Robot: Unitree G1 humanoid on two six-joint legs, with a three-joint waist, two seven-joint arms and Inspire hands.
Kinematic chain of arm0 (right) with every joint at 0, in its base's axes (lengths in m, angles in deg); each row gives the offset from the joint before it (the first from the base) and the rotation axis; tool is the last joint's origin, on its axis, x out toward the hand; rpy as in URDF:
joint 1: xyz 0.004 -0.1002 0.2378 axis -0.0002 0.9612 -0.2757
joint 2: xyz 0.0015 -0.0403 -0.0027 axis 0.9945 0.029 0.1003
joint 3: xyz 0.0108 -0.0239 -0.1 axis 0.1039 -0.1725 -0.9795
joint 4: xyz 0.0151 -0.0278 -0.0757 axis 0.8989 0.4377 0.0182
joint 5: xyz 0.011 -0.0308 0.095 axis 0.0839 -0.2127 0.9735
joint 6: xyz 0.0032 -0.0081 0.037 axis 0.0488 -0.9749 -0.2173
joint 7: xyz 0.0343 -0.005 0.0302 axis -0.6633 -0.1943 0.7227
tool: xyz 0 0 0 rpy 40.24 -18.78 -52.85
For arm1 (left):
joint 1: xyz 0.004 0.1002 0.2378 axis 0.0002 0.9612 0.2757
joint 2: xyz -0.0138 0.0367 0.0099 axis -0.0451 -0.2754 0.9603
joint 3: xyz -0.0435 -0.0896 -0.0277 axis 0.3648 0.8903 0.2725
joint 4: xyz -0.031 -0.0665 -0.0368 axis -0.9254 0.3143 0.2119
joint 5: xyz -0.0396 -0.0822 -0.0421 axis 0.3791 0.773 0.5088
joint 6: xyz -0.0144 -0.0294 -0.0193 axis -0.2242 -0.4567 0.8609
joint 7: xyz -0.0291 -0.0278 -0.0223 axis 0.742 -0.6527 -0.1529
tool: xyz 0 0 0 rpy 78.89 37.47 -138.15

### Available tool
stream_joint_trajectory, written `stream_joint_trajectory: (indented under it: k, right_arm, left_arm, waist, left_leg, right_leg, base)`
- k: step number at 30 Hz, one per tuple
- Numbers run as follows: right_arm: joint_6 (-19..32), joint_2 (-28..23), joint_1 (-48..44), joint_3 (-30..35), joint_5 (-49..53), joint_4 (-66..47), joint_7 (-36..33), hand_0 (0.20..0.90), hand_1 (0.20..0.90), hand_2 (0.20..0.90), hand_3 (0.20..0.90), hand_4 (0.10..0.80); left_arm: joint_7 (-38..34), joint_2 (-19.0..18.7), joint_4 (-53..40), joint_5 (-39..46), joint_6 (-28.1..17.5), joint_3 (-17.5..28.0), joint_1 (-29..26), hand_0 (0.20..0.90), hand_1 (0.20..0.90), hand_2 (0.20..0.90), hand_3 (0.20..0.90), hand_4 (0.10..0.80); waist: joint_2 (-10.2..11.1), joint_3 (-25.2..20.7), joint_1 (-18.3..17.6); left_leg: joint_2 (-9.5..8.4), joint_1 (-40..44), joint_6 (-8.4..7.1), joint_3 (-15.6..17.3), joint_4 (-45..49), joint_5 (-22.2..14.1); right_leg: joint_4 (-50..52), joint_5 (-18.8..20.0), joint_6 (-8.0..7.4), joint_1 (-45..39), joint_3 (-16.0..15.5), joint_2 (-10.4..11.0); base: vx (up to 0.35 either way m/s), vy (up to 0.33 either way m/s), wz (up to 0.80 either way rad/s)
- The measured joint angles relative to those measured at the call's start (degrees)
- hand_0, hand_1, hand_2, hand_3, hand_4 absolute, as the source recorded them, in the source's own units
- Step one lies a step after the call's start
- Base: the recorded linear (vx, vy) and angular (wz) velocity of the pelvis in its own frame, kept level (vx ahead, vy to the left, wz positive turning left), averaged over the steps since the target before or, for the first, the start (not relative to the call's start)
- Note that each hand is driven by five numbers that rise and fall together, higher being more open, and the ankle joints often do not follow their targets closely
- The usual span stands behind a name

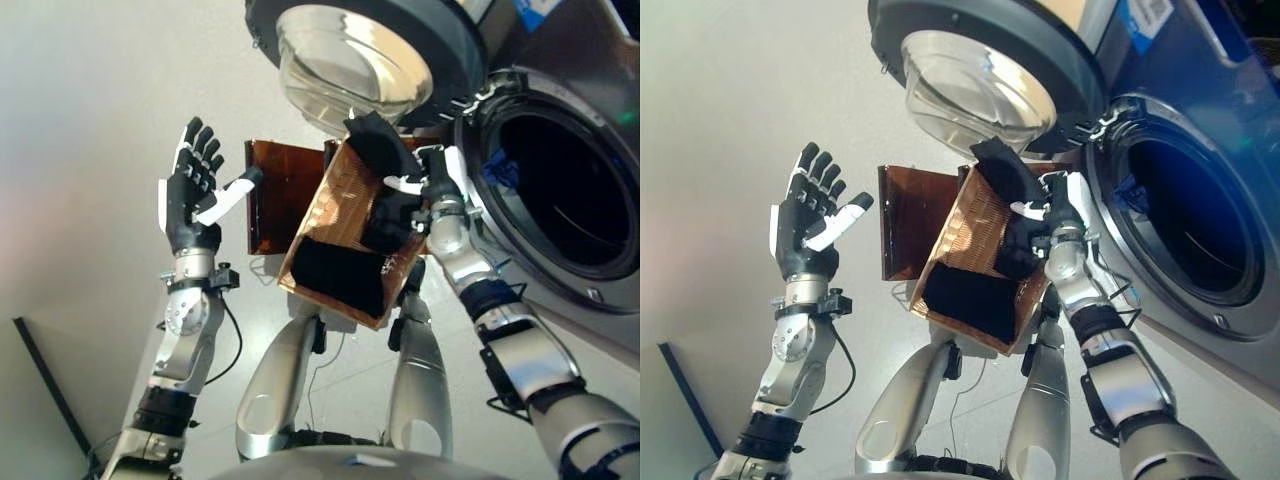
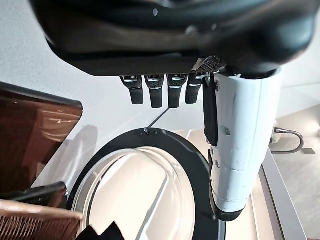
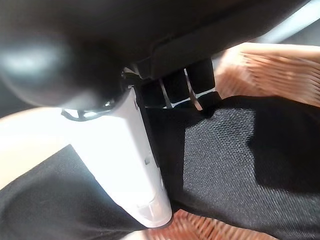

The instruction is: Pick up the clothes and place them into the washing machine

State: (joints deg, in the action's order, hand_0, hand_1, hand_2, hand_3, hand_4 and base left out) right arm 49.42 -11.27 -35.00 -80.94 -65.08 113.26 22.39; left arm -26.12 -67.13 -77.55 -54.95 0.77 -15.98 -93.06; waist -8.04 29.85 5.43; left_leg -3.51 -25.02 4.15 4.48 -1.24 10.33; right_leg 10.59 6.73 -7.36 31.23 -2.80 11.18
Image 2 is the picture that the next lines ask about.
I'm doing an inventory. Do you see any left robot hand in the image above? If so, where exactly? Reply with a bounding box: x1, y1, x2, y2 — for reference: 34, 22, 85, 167
27, 0, 318, 223

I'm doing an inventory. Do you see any dark clear plastic box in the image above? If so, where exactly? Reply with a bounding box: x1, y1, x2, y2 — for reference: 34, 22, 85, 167
9, 180, 69, 210

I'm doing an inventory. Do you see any black garment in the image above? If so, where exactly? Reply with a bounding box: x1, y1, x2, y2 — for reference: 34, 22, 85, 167
79, 220, 125, 240

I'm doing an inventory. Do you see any woven wicker laundry basket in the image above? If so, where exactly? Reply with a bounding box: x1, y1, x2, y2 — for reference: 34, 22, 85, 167
0, 198, 85, 240

